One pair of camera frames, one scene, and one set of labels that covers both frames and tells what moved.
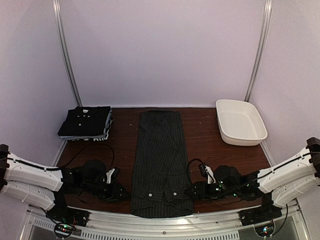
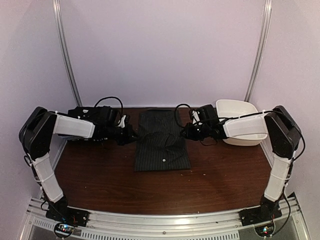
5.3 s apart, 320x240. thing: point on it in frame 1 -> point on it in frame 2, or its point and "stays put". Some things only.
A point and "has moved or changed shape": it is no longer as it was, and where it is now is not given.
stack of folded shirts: [84, 123] stays put
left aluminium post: [59, 27] stays put
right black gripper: [201, 188] -> [189, 134]
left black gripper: [114, 194] -> [128, 137]
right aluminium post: [267, 11] stays put
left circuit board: [63, 230] stays put
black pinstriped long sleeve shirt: [161, 186] has moved or changed shape
